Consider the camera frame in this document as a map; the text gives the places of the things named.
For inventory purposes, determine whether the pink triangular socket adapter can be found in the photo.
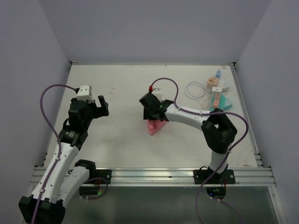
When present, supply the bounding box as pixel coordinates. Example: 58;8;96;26
147;120;167;136

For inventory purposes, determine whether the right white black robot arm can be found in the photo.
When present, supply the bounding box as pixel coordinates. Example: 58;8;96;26
139;93;237;183

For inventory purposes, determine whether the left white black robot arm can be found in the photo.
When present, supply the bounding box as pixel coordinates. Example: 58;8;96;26
19;96;110;224

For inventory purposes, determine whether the teal triangular socket adapter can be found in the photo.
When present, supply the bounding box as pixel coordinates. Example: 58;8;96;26
209;94;233;111

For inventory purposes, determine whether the blue small plug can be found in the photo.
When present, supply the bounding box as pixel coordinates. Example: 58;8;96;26
215;69;221;79

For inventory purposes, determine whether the white square charger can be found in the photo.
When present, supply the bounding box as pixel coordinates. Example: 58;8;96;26
211;86;222;98

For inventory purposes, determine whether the white triangular adapter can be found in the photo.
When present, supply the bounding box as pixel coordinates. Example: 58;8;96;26
218;78;230;92

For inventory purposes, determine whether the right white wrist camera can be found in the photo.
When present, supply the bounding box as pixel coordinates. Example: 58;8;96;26
152;88;163;102

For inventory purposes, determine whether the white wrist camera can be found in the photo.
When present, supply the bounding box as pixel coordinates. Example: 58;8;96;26
76;85;93;102
152;88;163;102

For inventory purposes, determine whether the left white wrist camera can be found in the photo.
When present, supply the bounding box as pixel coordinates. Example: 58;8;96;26
76;85;93;102

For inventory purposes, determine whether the orange thin cable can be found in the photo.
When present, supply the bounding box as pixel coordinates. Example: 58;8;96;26
198;92;214;110

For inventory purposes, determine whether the blue thin cable loop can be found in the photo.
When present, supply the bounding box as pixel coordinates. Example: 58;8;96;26
184;81;207;100

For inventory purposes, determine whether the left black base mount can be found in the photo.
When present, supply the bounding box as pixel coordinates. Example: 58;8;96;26
94;168;112;184

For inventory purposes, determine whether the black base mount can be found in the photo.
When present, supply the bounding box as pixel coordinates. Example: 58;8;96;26
193;166;236;185
94;168;112;184

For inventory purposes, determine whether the aluminium front rail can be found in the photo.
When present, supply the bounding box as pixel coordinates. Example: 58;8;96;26
30;167;276;187

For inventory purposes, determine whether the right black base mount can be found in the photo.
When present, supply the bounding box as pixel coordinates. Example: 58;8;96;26
193;166;236;185

